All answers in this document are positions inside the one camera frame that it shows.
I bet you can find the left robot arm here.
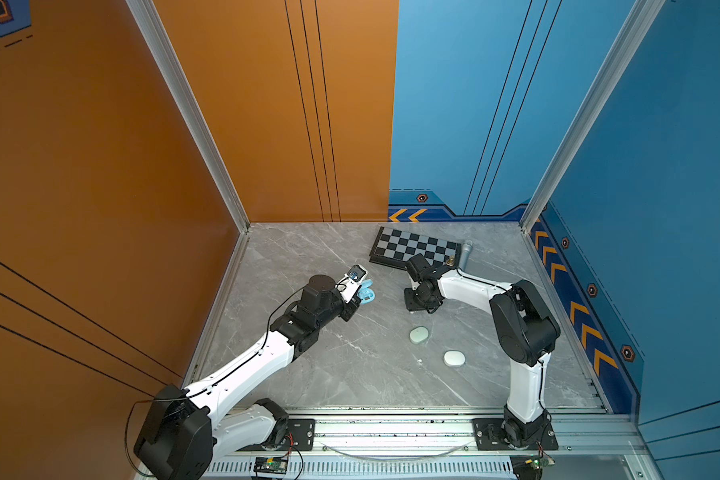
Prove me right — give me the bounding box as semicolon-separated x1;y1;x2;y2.
125;265;375;479

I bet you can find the white earbud case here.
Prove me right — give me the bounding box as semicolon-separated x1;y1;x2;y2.
443;350;466;367
409;326;430;345

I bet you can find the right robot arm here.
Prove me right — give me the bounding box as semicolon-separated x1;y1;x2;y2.
404;254;561;450

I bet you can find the grey microphone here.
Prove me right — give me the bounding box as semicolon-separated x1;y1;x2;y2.
458;240;473;271

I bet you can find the green circuit board right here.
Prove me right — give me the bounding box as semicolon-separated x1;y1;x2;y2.
525;455;555;471

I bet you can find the aluminium front rail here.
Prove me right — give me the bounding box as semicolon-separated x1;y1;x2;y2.
173;407;643;460

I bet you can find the white earbud case front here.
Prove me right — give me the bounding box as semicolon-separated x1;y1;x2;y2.
443;350;466;367

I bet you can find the light blue earbud case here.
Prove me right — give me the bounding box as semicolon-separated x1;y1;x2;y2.
357;280;375;305

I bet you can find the green circuit board left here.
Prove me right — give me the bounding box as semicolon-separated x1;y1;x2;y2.
252;457;289;478

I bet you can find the left aluminium corner post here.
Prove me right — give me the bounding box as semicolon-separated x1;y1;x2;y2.
126;0;250;235

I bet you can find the aluminium corner post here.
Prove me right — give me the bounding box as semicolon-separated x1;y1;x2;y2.
126;0;250;235
519;0;665;234

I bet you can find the black white chessboard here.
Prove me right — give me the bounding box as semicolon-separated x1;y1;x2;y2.
369;226;462;281

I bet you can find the green circuit board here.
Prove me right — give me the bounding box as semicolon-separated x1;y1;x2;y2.
252;457;289;478
525;455;555;471

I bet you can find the right aluminium corner post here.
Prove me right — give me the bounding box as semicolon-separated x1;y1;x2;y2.
519;0;665;234

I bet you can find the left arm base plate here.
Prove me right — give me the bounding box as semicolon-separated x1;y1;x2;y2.
241;418;316;453

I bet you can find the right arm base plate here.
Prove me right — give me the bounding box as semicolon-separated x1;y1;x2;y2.
471;416;559;451

